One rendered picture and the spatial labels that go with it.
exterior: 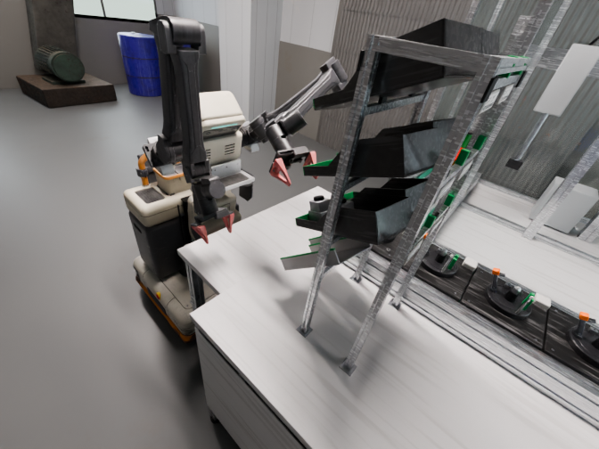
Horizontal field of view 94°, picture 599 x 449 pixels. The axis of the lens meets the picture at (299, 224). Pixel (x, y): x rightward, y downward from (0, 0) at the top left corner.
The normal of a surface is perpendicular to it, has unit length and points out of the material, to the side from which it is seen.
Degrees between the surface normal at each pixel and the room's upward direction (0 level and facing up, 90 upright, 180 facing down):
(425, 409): 0
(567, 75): 90
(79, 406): 0
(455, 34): 65
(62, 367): 0
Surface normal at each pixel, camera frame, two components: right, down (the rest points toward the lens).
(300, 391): 0.13, -0.80
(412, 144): 0.62, 0.14
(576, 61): -0.65, 0.39
